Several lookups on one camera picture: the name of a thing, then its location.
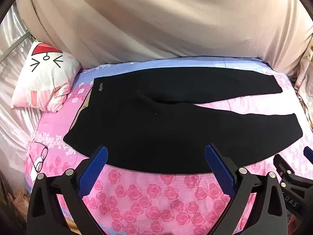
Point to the cartoon cat pillow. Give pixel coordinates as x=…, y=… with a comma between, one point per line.
x=46, y=78

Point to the black pants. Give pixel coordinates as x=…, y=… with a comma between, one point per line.
x=146, y=127

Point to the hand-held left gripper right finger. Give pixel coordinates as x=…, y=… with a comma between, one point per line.
x=220, y=170

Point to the cream floral cloth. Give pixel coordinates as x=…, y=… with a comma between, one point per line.
x=304, y=78

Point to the pink floral bed sheet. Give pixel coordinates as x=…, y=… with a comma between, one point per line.
x=146, y=195

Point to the silver satin sheet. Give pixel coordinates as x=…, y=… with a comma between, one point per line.
x=17, y=122

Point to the pile of clothes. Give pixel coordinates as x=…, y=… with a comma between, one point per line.
x=14, y=195

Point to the beige hanging cloth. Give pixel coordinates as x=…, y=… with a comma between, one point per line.
x=156, y=17

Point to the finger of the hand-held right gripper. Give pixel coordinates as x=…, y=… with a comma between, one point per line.
x=283, y=167
x=309, y=151

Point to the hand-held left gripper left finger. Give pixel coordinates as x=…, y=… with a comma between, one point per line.
x=94, y=170

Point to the grey metal bar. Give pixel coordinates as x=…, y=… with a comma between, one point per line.
x=14, y=46

